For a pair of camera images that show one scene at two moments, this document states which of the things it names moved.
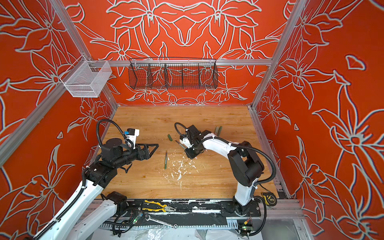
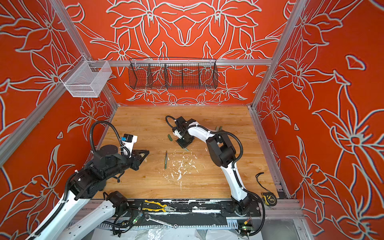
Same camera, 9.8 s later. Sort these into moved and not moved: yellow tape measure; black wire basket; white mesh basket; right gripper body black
Moved: right gripper body black
Not moved: yellow tape measure; white mesh basket; black wire basket
